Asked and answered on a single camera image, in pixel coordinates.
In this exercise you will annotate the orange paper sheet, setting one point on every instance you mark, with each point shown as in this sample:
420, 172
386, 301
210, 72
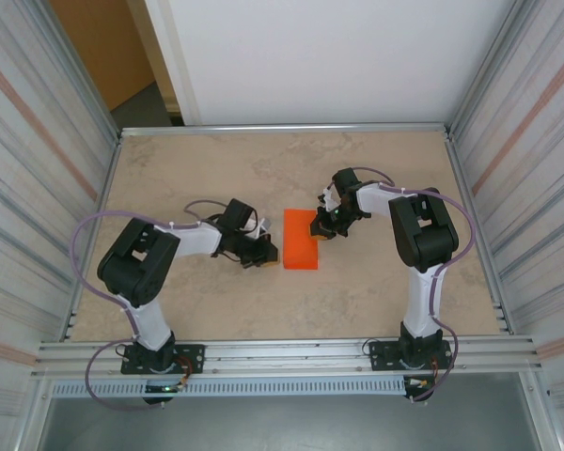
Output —
298, 244

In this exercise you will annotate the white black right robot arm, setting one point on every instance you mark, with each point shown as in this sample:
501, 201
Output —
425, 235

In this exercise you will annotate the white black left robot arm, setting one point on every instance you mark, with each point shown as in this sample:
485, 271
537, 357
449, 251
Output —
136, 268

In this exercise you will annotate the grey metal sheet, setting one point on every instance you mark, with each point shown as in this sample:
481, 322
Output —
286, 423

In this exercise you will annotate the small black controller board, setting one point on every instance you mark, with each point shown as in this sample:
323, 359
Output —
418, 384
160, 389

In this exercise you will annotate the translucent corrugated side panel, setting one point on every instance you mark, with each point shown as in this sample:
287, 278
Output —
28, 164
536, 164

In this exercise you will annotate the brown wooden door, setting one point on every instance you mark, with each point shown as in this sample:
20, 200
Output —
98, 47

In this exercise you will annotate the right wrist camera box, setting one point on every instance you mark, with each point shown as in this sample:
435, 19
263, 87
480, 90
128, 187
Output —
330, 199

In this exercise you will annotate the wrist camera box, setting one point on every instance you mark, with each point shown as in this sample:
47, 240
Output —
330, 199
261, 227

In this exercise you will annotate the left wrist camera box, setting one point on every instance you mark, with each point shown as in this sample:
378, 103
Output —
261, 227

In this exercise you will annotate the aluminium table end rail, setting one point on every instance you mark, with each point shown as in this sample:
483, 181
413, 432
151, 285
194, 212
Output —
286, 128

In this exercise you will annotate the long aluminium mounting rail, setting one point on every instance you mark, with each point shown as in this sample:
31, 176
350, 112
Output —
286, 350

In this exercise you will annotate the aluminium table side rail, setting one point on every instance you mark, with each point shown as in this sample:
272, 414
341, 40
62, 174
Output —
109, 175
459, 174

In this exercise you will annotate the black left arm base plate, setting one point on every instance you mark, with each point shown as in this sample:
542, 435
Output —
192, 357

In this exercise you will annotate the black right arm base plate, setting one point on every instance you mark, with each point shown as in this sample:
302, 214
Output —
385, 357

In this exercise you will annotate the white door frame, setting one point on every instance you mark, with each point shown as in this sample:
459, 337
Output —
169, 56

